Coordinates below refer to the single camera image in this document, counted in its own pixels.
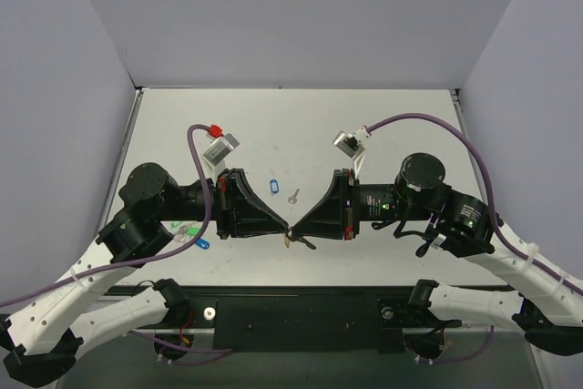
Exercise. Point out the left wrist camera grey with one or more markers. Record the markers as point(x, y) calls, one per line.
point(219, 149)

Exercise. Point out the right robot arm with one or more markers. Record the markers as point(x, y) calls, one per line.
point(419, 203)

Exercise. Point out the green key tag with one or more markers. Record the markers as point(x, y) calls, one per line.
point(175, 225)
point(192, 229)

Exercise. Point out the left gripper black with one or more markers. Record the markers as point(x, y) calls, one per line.
point(222, 203)

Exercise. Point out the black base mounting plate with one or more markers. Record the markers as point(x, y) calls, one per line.
point(308, 319)

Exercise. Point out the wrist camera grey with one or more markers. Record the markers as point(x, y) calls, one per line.
point(349, 144)
point(219, 149)

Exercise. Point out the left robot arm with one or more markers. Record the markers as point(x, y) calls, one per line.
point(45, 339)

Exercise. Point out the solid blue key tag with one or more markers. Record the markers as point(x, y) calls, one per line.
point(201, 243)

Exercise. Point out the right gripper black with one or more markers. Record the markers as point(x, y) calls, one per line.
point(347, 204)

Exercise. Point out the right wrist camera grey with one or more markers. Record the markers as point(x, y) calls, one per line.
point(349, 144)

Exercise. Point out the blue outlined key tag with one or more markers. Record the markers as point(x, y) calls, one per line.
point(274, 187)

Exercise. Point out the black head key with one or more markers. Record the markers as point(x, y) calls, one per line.
point(290, 238)

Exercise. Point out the small silver key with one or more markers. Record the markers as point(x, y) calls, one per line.
point(293, 198)

